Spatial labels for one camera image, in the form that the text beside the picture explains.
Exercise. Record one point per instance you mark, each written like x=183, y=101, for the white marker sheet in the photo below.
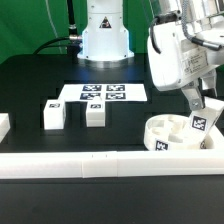
x=107, y=92

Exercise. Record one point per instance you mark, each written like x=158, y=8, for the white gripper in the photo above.
x=183, y=48

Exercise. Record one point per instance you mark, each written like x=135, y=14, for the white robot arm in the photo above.
x=105, y=40

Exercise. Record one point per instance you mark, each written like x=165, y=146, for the white U-shaped fence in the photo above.
x=209, y=161

